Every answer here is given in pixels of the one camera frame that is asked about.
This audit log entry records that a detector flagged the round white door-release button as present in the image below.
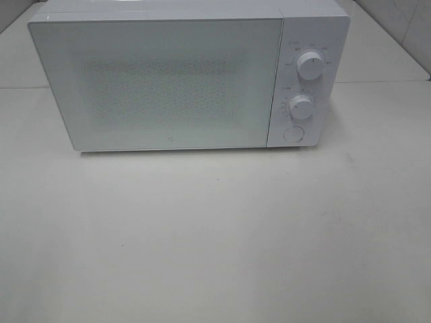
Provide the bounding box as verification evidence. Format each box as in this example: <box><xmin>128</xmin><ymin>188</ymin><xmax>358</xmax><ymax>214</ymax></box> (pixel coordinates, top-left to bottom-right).
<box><xmin>283</xmin><ymin>126</ymin><xmax>304</xmax><ymax>143</ymax></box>

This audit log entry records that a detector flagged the white microwave knob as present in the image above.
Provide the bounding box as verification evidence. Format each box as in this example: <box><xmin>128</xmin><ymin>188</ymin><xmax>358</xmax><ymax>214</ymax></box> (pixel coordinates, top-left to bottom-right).
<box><xmin>296</xmin><ymin>49</ymin><xmax>325</xmax><ymax>81</ymax></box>
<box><xmin>288</xmin><ymin>94</ymin><xmax>315</xmax><ymax>120</ymax></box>

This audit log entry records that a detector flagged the white microwave door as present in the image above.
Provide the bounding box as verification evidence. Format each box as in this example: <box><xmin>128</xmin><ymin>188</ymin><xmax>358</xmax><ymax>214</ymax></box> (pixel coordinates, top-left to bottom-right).
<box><xmin>29</xmin><ymin>19</ymin><xmax>282</xmax><ymax>151</ymax></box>

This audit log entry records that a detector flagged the white microwave oven body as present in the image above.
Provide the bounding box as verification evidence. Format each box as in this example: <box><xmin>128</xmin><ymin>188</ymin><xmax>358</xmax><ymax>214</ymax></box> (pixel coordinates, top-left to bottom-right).
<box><xmin>28</xmin><ymin>1</ymin><xmax>350</xmax><ymax>149</ymax></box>

